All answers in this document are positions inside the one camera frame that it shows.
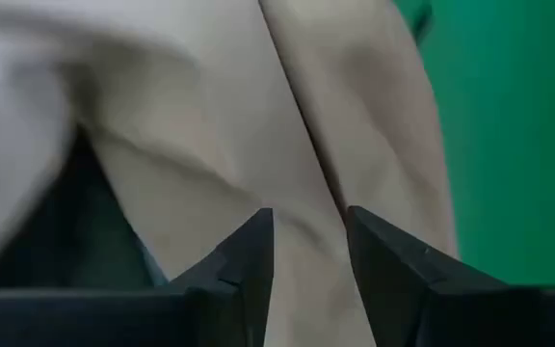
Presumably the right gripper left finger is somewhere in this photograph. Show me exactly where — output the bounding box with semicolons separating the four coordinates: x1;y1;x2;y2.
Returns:
169;206;276;347

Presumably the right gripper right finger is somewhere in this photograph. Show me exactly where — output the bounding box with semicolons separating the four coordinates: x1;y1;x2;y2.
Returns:
346;205;508;347

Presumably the khaki garment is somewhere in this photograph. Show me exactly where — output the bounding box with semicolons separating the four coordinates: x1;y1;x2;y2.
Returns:
0;0;461;347

